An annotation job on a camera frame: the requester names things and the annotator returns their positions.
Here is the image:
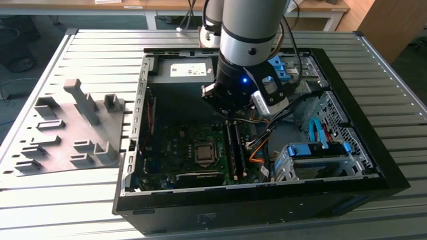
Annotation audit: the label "grey parts rack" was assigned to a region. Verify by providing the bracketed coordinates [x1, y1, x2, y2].
[0, 78, 135, 177]

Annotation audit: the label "black hanging cable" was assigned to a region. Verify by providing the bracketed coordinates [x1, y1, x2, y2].
[175, 0, 199, 33]

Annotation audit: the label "tall silver drive cage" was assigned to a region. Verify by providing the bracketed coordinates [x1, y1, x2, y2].
[266, 53, 331, 112]

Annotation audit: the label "black camera cable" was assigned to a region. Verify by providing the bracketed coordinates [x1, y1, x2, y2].
[279, 16, 304, 82]

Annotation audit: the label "wooden cabinet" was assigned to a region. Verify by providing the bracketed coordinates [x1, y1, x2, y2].
[358, 0, 427, 65]

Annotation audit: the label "brown cable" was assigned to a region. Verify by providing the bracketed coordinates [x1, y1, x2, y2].
[271, 29, 287, 55]

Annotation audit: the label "black cable bundle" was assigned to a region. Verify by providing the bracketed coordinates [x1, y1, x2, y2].
[248, 90, 326, 151]

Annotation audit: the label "small dark wrist camera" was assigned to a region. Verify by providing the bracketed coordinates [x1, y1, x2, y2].
[200, 83, 218, 101]

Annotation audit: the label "low silver drive cage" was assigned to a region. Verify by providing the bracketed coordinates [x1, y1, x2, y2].
[270, 142, 370, 183]

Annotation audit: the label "wooden desk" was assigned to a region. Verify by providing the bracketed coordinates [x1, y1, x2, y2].
[0, 0, 351, 32]

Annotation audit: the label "small blue disk carrier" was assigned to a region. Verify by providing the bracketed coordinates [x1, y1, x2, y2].
[286, 143, 322, 159]

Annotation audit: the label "black graphics card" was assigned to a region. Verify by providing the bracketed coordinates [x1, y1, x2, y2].
[174, 171, 226, 189]

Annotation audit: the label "black camera bracket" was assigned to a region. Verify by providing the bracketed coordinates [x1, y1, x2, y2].
[244, 66, 287, 106]

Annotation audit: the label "large blue disk carrier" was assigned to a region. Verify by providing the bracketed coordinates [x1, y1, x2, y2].
[266, 55, 292, 82]

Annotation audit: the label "grey power supply unit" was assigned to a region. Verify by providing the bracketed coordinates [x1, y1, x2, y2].
[148, 58, 218, 121]

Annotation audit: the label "black open PC case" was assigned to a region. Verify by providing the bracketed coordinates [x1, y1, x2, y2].
[111, 47, 411, 236]

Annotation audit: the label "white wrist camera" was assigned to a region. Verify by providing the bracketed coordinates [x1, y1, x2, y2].
[250, 89, 291, 117]

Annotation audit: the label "thin red wire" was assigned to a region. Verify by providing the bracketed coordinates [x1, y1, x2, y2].
[146, 99, 158, 137]

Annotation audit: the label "black wheeled object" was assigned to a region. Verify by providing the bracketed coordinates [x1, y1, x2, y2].
[0, 14, 42, 74]

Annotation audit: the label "orange wires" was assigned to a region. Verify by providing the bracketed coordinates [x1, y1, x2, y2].
[248, 139, 268, 165]

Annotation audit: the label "light blue data cable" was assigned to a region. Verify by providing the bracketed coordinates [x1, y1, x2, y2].
[308, 117, 331, 150]

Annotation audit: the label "silver CPU in socket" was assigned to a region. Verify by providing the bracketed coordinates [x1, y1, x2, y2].
[194, 143, 216, 162]

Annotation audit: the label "green motherboard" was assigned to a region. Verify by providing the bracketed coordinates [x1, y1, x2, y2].
[138, 119, 271, 191]

